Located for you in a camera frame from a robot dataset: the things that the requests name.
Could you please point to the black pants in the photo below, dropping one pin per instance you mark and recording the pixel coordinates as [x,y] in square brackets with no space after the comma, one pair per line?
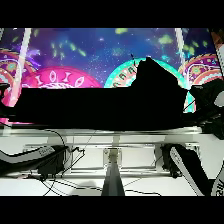
[100,108]

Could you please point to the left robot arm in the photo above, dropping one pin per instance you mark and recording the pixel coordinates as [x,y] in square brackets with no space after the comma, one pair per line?
[20,156]

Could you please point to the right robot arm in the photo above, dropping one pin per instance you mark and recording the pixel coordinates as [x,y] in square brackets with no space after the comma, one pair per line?
[187,170]

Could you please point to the silver frame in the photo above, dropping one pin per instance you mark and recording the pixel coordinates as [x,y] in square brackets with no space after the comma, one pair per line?
[113,181]

